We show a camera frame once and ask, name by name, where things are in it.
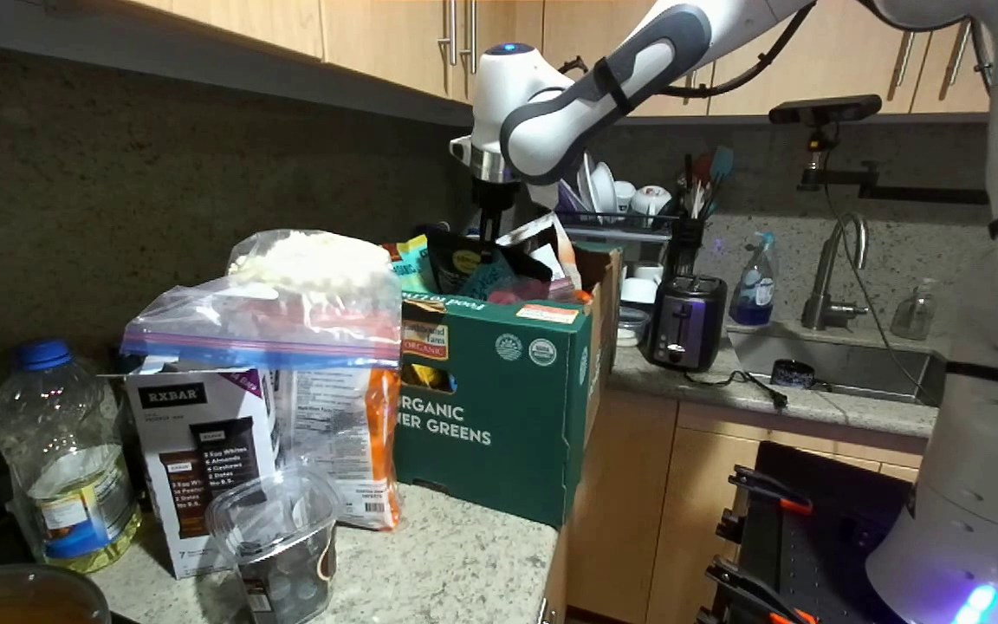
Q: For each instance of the steel kitchen sink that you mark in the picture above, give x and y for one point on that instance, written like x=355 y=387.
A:
x=868 y=365

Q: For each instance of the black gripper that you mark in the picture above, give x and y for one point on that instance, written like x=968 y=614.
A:
x=496 y=205

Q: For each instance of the metal kitchen faucet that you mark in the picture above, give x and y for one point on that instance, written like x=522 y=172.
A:
x=828 y=313

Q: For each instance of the clear plastic container dark contents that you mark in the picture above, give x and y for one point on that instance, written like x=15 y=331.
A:
x=276 y=566

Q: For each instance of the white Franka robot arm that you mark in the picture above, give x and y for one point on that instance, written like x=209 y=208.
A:
x=569 y=108

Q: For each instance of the clear bag orange edge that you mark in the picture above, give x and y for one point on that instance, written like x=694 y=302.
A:
x=329 y=437

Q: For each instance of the blue spray bottle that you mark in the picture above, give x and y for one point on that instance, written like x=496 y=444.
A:
x=752 y=297

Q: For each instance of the black utensil holder with utensils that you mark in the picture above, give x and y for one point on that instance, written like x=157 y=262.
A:
x=685 y=245

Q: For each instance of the black camera on mount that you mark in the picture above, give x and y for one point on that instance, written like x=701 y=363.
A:
x=824 y=108

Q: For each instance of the white plate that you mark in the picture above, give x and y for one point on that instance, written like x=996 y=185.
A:
x=597 y=192

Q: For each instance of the clear zip bag white contents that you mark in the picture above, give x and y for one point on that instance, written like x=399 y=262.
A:
x=291 y=313

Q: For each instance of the black cart orange clamps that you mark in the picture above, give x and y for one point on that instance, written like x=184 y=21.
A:
x=833 y=520

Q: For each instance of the black camera stand bar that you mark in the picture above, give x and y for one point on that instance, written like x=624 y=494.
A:
x=927 y=192

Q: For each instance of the black pot with brown soup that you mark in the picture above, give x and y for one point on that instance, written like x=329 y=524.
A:
x=15 y=598

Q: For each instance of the white bowl stack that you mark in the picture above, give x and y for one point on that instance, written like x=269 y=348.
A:
x=641 y=289

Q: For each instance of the dish drying rack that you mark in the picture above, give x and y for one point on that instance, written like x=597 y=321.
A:
x=621 y=234

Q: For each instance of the clear jug blue cap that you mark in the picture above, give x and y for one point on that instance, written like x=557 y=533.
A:
x=60 y=453

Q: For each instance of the teal organic mango bag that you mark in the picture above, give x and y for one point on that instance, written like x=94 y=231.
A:
x=415 y=280

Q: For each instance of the dark purple toaster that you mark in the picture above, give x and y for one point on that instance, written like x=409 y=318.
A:
x=685 y=323

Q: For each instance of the wooden base cabinet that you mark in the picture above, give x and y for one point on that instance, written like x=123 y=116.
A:
x=638 y=498

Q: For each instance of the white mug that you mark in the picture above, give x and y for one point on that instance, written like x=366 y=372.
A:
x=652 y=203

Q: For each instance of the clear soap dispenser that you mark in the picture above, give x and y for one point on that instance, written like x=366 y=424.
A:
x=912 y=313

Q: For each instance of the green cardboard power greens box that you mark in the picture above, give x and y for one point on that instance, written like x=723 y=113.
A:
x=502 y=416

